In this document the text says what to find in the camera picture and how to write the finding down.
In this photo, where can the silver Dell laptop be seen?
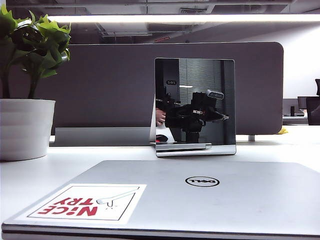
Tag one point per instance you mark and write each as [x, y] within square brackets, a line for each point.
[225, 205]

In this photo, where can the grey fabric desk partition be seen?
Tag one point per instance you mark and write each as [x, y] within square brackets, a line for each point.
[107, 87]

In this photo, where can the rectangular standing mirror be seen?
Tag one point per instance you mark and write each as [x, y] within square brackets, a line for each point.
[212, 75]

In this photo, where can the red ceiling sign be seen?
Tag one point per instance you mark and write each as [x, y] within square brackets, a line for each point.
[162, 39]

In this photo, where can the long ceiling light strip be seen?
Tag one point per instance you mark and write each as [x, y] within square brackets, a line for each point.
[175, 18]

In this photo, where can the small yellow object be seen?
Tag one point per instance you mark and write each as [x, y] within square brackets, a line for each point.
[283, 130]

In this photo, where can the white ribbed plant pot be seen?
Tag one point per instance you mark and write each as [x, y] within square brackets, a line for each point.
[25, 127]

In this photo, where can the green artificial plant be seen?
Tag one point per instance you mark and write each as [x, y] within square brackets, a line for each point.
[32, 50]

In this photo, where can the black office chair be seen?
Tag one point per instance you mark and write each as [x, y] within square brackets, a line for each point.
[313, 110]

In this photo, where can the silver partition base rail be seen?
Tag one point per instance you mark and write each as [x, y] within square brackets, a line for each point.
[100, 136]

